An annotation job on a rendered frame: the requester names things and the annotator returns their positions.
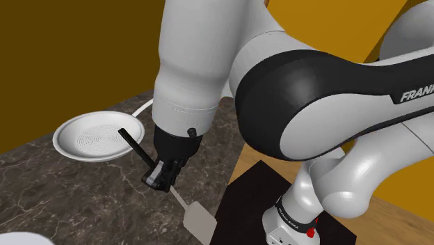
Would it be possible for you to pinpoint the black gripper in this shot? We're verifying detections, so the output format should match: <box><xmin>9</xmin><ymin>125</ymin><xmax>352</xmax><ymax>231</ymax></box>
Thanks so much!
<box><xmin>141</xmin><ymin>123</ymin><xmax>204</xmax><ymax>194</ymax></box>

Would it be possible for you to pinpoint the white dotted shallow bowl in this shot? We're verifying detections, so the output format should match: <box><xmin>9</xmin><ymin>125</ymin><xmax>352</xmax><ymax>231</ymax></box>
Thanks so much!
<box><xmin>51</xmin><ymin>110</ymin><xmax>146</xmax><ymax>163</ymax></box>

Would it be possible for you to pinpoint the black robot stand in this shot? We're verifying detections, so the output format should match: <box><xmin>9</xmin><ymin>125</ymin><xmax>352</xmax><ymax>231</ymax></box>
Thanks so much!
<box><xmin>209</xmin><ymin>159</ymin><xmax>357</xmax><ymax>245</ymax></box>

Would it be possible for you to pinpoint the white round dish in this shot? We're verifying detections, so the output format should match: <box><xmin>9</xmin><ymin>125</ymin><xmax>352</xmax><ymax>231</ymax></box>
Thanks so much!
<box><xmin>0</xmin><ymin>231</ymin><xmax>56</xmax><ymax>245</ymax></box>

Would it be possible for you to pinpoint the black handled grey spatula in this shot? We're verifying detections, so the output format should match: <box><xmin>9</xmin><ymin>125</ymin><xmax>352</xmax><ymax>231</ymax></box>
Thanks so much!
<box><xmin>117</xmin><ymin>127</ymin><xmax>218</xmax><ymax>245</ymax></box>

